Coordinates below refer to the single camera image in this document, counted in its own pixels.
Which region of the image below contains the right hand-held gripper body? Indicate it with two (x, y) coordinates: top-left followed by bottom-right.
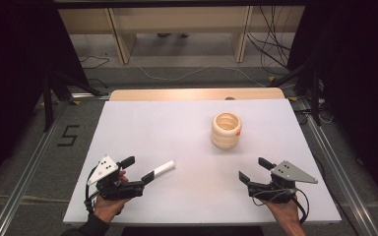
(247, 160), (319, 205)

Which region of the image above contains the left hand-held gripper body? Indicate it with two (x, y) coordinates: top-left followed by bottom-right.
(87, 154), (146, 202)

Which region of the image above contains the white cylindrical stick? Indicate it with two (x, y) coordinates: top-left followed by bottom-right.
(153, 159), (176, 178)

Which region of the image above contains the cream ribbed round holder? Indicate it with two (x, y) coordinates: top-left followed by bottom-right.
(210, 112), (243, 150)

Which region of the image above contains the person's left hand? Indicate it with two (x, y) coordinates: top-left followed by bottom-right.
(93, 170), (131, 224)

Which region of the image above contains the person's right hand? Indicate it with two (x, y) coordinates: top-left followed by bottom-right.
(264, 196), (301, 227)

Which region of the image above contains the black padded bar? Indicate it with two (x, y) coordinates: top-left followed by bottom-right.
(121, 225), (265, 236)

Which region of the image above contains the black metal stand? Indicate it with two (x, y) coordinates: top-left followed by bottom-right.
(269, 58), (323, 127)
(40, 70), (104, 132)

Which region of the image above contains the light wooden table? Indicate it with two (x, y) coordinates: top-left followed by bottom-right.
(108, 87), (286, 102)

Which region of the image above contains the dark curtain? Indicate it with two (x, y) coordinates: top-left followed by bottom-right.
(288, 0), (378, 210)
(0, 0), (90, 195)

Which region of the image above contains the beige wooden desk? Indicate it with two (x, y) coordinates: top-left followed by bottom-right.
(58, 5), (306, 65)

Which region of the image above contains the left hand-held gripper black cable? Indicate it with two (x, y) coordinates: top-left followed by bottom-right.
(84, 166), (100, 214)

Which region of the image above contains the hand-held gripper black cable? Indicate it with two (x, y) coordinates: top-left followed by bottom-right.
(84, 166), (100, 214)
(251, 187), (310, 226)

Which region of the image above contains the right hand-held gripper black cable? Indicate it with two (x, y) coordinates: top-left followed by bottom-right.
(251, 187), (310, 226)

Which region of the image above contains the aluminium floor rail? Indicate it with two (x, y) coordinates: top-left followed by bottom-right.
(299, 97), (378, 236)
(0, 107), (63, 236)

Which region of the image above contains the short white cable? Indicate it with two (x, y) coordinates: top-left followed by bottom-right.
(318, 111), (335, 125)

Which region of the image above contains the short aluminium rail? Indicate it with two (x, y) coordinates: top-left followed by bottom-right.
(70, 92), (111, 100)

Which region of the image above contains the long white floor cable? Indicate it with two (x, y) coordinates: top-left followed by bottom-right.
(129, 57), (267, 89)

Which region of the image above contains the thin black floor cable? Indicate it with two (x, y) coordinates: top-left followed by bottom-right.
(79, 55), (111, 70)

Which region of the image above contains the bundle of black cables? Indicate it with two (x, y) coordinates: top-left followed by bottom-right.
(246, 5), (296, 70)

